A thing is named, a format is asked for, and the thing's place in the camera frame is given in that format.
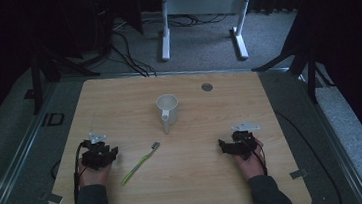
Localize grey tape piece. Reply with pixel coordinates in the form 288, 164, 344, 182
288, 167, 309, 181
40, 191, 65, 204

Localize black floor cables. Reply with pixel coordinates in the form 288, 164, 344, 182
94, 6, 237, 83

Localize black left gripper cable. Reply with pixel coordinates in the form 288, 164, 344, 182
67, 140, 94, 204

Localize white desk frame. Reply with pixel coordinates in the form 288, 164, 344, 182
154, 0, 261, 69

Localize thin black floor cable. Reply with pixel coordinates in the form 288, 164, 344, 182
272, 102, 344, 204

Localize green toothbrush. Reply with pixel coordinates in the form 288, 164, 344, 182
116, 140, 165, 187

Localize white cup with handle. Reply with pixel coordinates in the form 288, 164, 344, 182
154, 92, 182, 136

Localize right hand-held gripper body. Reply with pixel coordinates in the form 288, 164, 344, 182
224, 119, 264, 163

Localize black rectangular floor frame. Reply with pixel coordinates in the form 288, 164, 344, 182
39, 110, 67, 129

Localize person's left hand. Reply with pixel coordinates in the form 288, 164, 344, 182
75, 155, 115, 190

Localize grey table cable grommet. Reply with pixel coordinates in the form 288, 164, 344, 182
200, 82, 214, 93

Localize person's right hand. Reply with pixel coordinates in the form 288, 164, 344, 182
232, 137, 269, 182

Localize black stand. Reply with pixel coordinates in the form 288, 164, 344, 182
18, 39, 105, 117
248, 23, 338, 111

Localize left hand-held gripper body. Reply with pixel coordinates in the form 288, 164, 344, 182
79, 130, 116, 173

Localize metal floor rail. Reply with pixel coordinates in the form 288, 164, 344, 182
0, 81, 71, 204
295, 64, 362, 204

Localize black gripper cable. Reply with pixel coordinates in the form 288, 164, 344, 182
241, 133, 269, 179
67, 140, 94, 204

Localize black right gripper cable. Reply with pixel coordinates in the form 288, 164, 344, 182
241, 133, 269, 179

